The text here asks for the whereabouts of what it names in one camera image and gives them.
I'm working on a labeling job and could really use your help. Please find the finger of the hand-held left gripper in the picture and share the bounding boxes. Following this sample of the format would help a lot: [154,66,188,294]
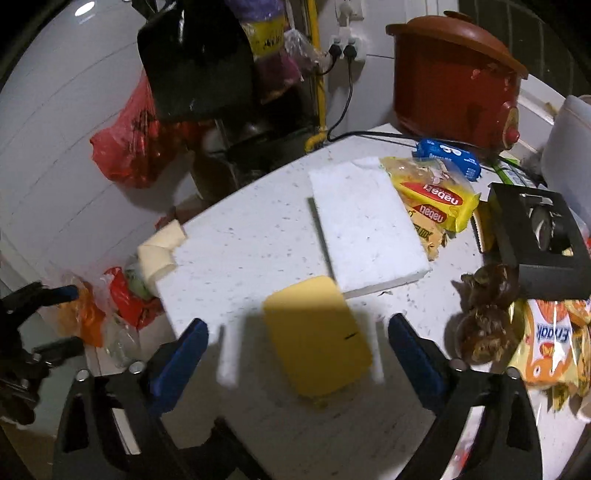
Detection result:
[7,282,80,309]
[28,336,86,370]

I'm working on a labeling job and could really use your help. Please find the black power cable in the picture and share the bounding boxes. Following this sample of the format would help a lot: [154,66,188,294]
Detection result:
[315,44,419,145]

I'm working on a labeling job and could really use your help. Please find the green packet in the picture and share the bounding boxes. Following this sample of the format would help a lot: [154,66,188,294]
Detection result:
[490,156,548,188]

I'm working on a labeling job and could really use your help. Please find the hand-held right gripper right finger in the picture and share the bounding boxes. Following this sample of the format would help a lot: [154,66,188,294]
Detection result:
[389,314,543,480]

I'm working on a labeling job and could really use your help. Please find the black square frame box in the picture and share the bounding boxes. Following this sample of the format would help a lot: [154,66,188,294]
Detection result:
[487,182,591,302]

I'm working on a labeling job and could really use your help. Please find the white foam board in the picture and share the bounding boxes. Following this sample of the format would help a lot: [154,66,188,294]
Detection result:
[308,157,433,299]

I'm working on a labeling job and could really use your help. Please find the yellow snack packet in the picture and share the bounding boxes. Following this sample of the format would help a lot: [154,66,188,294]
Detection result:
[380,157,482,262]

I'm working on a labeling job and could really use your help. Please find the cream corner guard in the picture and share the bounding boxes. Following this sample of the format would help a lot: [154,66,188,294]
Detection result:
[137,220,188,284]

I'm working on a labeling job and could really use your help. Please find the small red plastic bag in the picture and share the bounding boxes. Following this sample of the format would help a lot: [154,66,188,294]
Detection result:
[103,266,164,331]

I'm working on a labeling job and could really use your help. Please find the white plastic container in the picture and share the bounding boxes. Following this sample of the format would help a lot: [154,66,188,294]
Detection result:
[539,95,591,224]

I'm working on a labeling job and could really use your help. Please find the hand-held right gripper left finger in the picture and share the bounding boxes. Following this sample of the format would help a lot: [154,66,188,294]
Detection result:
[53,318,209,480]

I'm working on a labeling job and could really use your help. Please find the orange noodle packet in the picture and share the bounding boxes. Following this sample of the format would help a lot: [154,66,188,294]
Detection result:
[507,298,591,412]

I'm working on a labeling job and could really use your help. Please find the yellow sponge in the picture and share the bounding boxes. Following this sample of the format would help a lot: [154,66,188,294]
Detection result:
[262,275,375,410]

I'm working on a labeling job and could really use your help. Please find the white wall socket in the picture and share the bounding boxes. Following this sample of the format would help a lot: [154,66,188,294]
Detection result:
[327,25,366,64]

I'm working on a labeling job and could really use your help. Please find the orange plastic bag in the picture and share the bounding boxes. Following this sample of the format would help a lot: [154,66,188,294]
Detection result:
[44,272,108,349]

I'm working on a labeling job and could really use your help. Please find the blue snack packet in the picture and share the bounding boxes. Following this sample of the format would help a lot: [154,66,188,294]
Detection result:
[414,137,482,182]

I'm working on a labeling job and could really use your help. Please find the red slow cooker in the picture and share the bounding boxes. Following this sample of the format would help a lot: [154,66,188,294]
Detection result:
[385,11,530,152]

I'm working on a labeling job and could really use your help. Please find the purple and yellow packet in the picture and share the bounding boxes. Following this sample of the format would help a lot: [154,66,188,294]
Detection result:
[238,0,324,103]

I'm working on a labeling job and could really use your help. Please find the yellow pipe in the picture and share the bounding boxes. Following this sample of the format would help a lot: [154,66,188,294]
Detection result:
[305,0,329,153]

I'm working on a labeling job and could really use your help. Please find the brown crumpled paper liners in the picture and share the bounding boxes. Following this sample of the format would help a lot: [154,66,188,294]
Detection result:
[452,263,522,367]

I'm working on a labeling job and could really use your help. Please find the black plastic bag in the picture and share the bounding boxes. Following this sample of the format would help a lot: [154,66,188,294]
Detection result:
[137,0,256,124]

